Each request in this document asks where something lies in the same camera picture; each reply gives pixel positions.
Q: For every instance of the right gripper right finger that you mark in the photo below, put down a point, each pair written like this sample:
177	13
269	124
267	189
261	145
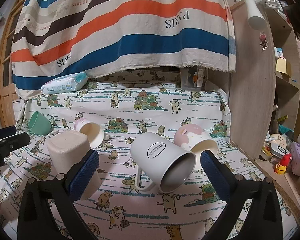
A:
263	221

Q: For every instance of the beige square cup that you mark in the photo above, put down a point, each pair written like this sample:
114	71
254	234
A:
72	156

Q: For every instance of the pink white cartoon cup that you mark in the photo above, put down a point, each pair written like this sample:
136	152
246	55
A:
92	130

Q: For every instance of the pink cream cat cup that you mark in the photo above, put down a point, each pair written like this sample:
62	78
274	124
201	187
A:
191	137

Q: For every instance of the green plastic mug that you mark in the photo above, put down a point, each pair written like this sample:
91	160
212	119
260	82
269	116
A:
39	124

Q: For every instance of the wooden door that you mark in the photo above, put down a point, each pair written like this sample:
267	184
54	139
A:
12	10

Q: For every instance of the red yellow toy figure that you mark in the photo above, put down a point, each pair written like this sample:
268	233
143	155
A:
281	167

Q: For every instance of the round white clock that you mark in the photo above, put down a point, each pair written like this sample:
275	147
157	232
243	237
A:
277	145

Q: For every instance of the baby wipes pack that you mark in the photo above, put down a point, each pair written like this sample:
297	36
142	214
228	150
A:
64	84

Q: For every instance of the wooden shelf unit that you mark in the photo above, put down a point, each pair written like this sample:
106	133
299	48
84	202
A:
266	83

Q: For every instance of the clear storage box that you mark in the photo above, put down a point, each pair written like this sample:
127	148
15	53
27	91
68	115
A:
193	78

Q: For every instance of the striped Paris cloth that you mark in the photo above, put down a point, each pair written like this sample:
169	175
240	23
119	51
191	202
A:
54	38

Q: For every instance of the bear sticker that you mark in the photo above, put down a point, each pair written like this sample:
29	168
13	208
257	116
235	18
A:
263	41

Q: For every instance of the white clip lamp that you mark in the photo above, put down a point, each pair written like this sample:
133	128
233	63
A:
255	18

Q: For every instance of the white mug with handle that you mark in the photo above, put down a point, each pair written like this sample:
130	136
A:
160	163

